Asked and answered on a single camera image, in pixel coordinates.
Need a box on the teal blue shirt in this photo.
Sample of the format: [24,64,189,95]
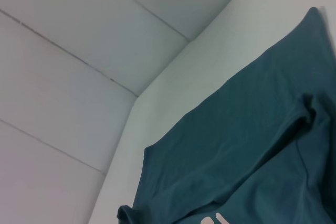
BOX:
[117,6,336,224]

